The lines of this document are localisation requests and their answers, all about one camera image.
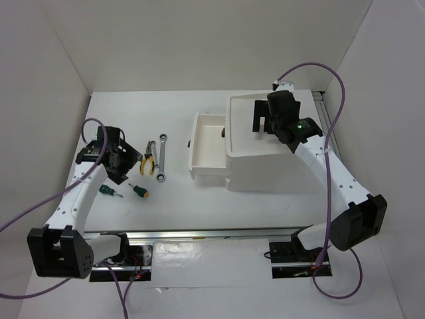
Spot yellow handled pliers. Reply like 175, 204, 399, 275
139, 141, 155, 175

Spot green orange stubby screwdriver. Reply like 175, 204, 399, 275
128, 183, 149, 198

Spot white drawer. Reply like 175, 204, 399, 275
188, 112, 230, 179

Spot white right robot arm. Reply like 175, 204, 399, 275
252, 90, 388, 264

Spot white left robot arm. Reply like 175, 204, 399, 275
27, 126, 142, 278

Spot small silver wrench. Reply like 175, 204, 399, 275
150, 140, 159, 169

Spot large silver ratchet wrench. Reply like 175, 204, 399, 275
156, 134, 167, 182

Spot white drawer cabinet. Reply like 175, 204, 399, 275
225, 93, 292, 192

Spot aluminium side rail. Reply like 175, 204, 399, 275
311, 91, 329, 117

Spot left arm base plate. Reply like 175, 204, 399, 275
89, 243, 153, 282

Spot aluminium front rail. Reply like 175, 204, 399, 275
86, 227, 306, 243

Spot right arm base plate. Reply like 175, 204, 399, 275
264, 242, 321, 279

